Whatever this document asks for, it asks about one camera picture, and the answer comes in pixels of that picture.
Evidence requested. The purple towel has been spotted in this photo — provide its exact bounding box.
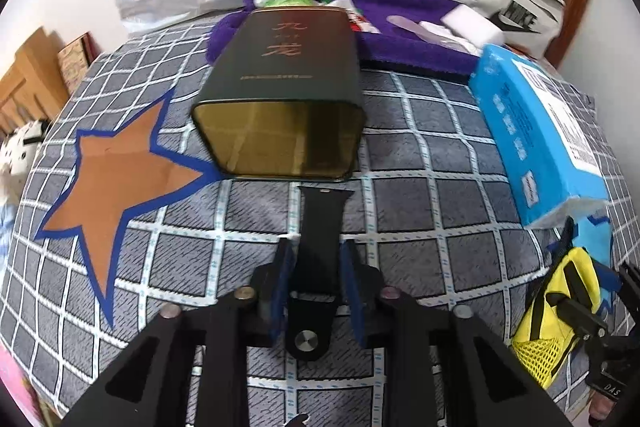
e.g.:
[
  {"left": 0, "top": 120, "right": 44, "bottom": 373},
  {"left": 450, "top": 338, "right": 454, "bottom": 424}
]
[{"left": 209, "top": 0, "right": 484, "bottom": 84}]

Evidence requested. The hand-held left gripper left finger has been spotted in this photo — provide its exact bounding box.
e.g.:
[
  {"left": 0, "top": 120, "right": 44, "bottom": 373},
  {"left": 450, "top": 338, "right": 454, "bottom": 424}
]
[{"left": 60, "top": 237, "right": 302, "bottom": 427}]

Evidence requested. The illustrated book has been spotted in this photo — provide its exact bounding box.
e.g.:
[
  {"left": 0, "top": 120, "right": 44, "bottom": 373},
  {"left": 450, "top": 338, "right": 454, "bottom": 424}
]
[{"left": 57, "top": 33, "right": 96, "bottom": 94}]

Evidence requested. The pink cloth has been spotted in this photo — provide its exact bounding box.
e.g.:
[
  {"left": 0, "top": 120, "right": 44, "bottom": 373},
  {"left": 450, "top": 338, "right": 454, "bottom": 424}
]
[{"left": 0, "top": 341, "right": 47, "bottom": 427}]

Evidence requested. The dark green tin box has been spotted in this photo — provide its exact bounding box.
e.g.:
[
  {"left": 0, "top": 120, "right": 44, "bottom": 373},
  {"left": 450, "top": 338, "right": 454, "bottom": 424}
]
[{"left": 191, "top": 7, "right": 367, "bottom": 182}]

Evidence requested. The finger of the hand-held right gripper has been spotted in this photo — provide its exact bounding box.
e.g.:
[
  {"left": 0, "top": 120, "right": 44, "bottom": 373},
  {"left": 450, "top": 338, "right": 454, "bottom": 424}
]
[{"left": 557, "top": 292, "right": 609, "bottom": 341}]

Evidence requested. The white star print pillow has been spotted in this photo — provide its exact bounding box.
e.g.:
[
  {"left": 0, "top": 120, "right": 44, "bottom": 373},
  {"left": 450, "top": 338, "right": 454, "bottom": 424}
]
[{"left": 0, "top": 119, "right": 52, "bottom": 204}]

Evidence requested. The wooden headboard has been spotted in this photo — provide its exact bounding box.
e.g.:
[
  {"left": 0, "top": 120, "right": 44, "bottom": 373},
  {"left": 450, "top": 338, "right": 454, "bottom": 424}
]
[{"left": 0, "top": 29, "right": 71, "bottom": 138}]

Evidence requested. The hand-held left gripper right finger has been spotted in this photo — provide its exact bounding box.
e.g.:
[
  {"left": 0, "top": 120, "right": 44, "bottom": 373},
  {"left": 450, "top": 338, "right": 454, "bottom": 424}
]
[{"left": 340, "top": 238, "right": 572, "bottom": 427}]

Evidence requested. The yellow mesh pouch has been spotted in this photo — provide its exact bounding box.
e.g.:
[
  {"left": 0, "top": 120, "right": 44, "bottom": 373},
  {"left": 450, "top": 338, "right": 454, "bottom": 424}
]
[{"left": 510, "top": 247, "right": 604, "bottom": 391}]

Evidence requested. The blue tissue pack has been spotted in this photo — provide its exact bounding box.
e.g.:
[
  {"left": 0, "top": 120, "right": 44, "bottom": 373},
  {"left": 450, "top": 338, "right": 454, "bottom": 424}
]
[{"left": 469, "top": 44, "right": 612, "bottom": 231}]

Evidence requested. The black watch strap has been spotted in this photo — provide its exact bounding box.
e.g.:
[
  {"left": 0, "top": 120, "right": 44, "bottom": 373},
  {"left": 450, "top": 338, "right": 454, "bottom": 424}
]
[{"left": 285, "top": 186, "right": 356, "bottom": 363}]

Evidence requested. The person's right hand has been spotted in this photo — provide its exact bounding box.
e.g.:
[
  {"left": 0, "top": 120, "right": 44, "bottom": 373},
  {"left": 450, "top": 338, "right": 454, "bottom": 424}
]
[{"left": 587, "top": 399, "right": 624, "bottom": 427}]

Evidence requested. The white eraser block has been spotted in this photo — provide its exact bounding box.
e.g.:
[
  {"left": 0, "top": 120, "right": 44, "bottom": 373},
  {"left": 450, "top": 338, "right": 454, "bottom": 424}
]
[{"left": 442, "top": 4, "right": 506, "bottom": 48}]

